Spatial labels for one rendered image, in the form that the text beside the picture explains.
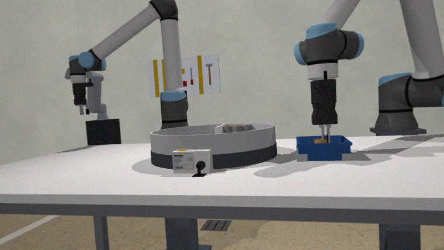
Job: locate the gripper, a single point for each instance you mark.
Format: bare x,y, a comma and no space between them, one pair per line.
324,100
82,92

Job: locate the bronze bushing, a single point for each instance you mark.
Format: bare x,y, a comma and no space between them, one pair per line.
320,139
236,127

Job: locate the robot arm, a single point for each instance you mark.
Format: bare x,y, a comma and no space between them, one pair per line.
416,97
170,62

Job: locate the blue crate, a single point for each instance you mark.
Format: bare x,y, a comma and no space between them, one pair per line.
322,151

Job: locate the grey turntable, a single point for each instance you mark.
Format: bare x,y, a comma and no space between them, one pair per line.
236,146

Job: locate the jointed stand on black box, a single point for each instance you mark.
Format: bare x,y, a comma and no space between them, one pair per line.
102,132

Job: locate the white control box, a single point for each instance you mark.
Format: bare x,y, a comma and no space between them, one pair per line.
187,159

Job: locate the dark floor grate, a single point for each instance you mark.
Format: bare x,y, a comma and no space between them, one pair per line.
215,225

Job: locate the white wall board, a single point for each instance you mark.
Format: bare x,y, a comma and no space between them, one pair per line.
201,76

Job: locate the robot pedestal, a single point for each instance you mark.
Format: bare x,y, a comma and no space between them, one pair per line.
182,236

